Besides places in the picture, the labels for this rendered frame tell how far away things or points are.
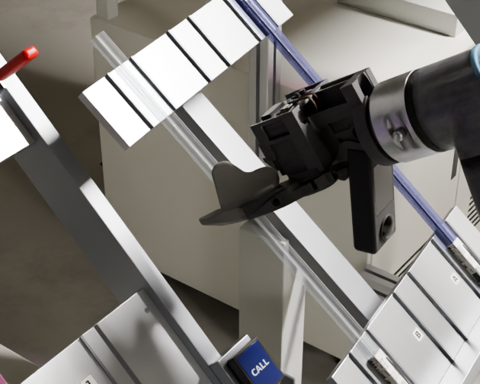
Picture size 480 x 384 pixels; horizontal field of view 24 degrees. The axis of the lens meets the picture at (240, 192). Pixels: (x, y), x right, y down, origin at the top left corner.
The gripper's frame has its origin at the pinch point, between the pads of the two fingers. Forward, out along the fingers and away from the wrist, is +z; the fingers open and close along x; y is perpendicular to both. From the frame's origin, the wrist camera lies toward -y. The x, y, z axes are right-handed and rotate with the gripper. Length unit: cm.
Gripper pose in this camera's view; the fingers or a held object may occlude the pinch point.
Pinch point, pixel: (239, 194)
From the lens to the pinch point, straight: 111.7
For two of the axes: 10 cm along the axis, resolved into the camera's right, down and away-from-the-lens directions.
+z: -7.1, 2.3, 6.6
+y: -4.9, -8.4, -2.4
